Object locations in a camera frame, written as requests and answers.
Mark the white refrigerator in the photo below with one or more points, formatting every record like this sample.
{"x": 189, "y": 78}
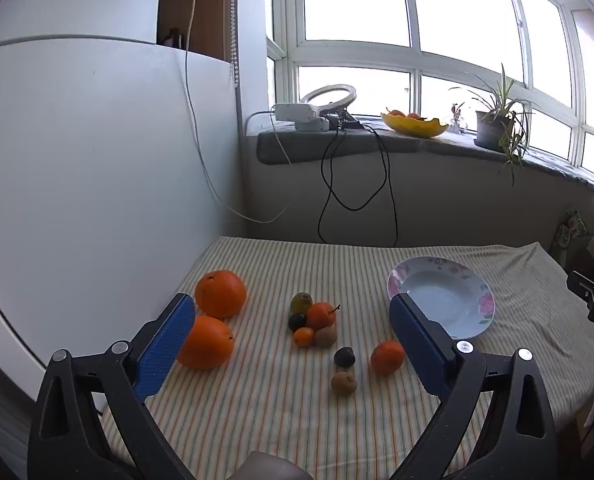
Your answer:
{"x": 77, "y": 185}

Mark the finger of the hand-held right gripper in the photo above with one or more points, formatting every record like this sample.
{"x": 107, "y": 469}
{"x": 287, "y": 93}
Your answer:
{"x": 583, "y": 287}

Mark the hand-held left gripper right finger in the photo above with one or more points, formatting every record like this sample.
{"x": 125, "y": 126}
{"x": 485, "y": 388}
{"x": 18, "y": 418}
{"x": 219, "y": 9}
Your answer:
{"x": 417, "y": 345}

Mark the brown wooden cabinet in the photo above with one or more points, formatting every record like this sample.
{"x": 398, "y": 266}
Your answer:
{"x": 207, "y": 5}

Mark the floral cloth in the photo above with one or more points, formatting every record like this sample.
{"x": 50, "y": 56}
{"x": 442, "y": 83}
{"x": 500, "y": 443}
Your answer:
{"x": 569, "y": 232}

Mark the yellow bowl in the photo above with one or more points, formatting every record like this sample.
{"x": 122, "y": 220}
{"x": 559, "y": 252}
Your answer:
{"x": 414, "y": 127}

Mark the potted spider plant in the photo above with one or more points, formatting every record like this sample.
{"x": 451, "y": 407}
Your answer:
{"x": 492, "y": 130}

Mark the grey windowsill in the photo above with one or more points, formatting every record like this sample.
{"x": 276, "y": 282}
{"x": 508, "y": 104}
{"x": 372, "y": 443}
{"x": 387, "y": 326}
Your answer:
{"x": 327, "y": 147}

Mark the floral white plate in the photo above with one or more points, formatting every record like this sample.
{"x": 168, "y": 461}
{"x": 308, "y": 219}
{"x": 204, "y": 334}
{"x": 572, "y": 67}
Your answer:
{"x": 442, "y": 300}

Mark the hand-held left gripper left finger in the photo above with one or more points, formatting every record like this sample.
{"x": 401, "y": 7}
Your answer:
{"x": 164, "y": 345}

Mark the striped tablecloth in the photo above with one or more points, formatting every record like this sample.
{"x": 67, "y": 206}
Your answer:
{"x": 257, "y": 410}

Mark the tangerine with stem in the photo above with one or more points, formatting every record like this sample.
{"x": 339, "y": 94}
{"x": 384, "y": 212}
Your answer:
{"x": 321, "y": 316}

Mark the brown kiwi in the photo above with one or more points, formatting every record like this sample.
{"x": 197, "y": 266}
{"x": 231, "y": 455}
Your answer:
{"x": 327, "y": 336}
{"x": 343, "y": 383}

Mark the small kumquat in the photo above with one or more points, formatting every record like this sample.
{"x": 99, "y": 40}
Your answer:
{"x": 303, "y": 337}

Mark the stemless tangerine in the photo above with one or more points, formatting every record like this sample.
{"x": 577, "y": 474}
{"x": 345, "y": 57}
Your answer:
{"x": 387, "y": 357}

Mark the green fruit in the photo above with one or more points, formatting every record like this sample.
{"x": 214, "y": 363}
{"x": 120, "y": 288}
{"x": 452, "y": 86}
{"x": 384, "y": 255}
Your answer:
{"x": 301, "y": 302}

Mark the glass figurine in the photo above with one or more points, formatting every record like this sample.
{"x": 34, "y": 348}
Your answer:
{"x": 458, "y": 120}

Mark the white power adapter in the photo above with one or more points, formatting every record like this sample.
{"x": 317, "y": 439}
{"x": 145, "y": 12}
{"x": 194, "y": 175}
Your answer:
{"x": 297, "y": 112}

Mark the large orange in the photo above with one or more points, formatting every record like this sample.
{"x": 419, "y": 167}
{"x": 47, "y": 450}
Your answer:
{"x": 204, "y": 342}
{"x": 220, "y": 293}

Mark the white window frame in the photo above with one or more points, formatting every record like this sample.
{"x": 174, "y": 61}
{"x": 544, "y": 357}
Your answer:
{"x": 414, "y": 57}

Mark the dark plum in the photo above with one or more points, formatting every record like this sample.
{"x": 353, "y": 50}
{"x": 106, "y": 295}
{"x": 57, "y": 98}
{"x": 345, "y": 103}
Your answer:
{"x": 344, "y": 356}
{"x": 297, "y": 321}

